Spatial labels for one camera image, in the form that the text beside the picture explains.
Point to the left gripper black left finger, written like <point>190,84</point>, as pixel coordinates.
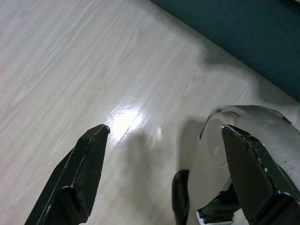
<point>79,168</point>

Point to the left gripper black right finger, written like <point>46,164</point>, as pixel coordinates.
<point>257,173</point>

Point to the dark blue bed base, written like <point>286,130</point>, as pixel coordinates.
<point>246,30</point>

